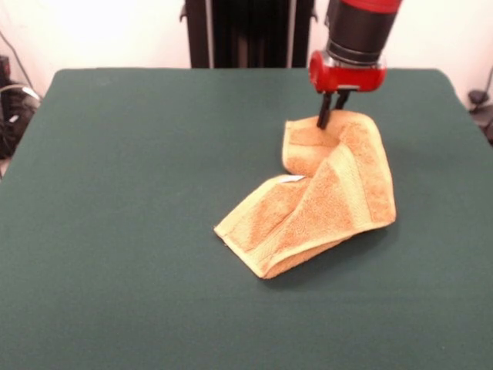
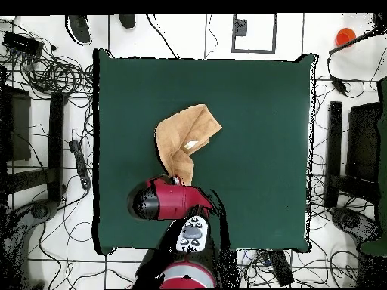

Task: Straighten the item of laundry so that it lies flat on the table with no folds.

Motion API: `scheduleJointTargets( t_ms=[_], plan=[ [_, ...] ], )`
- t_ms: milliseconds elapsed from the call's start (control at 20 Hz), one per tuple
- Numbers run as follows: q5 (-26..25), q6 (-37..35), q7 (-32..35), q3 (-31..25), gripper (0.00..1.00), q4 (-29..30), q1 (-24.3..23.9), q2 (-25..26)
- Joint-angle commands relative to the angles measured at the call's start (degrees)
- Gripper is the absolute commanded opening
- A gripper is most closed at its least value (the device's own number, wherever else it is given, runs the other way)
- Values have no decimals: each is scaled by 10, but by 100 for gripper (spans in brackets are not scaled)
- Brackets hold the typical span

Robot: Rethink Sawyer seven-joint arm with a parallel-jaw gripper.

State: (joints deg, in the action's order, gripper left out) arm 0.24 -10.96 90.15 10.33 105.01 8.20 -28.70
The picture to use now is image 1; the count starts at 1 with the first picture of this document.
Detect dark green table cloth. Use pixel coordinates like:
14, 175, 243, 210
0, 67, 493, 370

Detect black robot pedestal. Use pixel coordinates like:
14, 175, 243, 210
179, 0, 328, 69

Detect black equipment pile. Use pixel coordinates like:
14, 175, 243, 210
0, 55, 42, 161

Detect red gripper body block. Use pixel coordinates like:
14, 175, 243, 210
309, 49, 387, 95

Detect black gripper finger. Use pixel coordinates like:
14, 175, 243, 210
334, 89, 352, 111
317, 92, 333, 130

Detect tan terry towel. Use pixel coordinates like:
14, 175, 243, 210
213, 109, 397, 279

